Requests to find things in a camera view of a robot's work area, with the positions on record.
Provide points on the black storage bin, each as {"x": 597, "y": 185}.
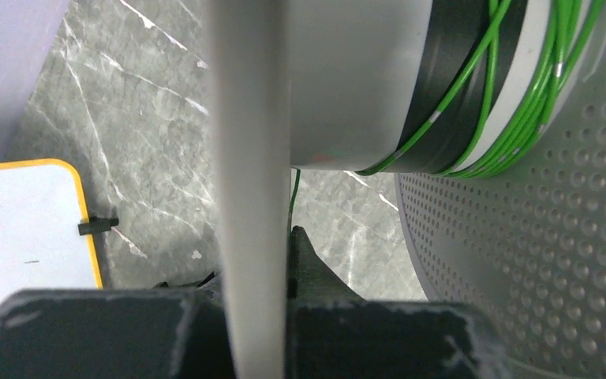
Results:
{"x": 209, "y": 283}

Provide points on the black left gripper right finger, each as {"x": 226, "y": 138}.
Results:
{"x": 334, "y": 333}

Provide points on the whiteboard with red writing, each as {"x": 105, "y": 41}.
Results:
{"x": 47, "y": 234}

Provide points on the white perforated filament spool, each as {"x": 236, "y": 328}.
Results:
{"x": 491, "y": 115}

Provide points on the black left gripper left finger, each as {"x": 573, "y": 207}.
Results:
{"x": 162, "y": 332}

